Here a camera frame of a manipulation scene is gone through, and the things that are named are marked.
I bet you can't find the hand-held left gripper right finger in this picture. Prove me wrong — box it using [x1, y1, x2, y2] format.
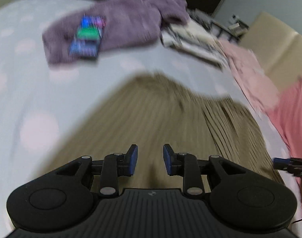
[163, 144, 249, 198]

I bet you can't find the cream padded headboard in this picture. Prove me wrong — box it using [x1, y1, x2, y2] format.
[237, 12, 302, 81]

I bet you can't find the white nightstand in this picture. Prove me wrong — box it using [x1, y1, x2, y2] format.
[211, 15, 249, 41]

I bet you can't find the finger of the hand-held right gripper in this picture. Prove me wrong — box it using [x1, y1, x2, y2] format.
[273, 157, 294, 171]

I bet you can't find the polka dot bed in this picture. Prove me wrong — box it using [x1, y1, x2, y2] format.
[0, 0, 302, 238]

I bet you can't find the dark floral folded garment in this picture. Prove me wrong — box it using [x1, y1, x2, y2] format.
[186, 8, 213, 28]

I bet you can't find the olive striped garment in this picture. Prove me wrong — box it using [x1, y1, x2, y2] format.
[39, 71, 290, 199]

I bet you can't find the stack of pale folded clothes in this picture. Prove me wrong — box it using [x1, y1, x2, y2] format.
[160, 17, 228, 71]

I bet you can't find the dark pink garment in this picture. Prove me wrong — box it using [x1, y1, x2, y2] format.
[264, 66, 302, 156]

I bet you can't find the purple fleece garment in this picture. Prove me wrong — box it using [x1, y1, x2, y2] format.
[42, 0, 189, 66]

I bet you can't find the smartphone with lit screen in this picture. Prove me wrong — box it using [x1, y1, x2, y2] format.
[67, 15, 107, 60]

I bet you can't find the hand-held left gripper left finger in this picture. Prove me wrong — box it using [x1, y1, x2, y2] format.
[55, 144, 139, 198]

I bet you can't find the light pink garment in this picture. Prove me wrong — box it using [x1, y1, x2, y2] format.
[217, 39, 287, 116]

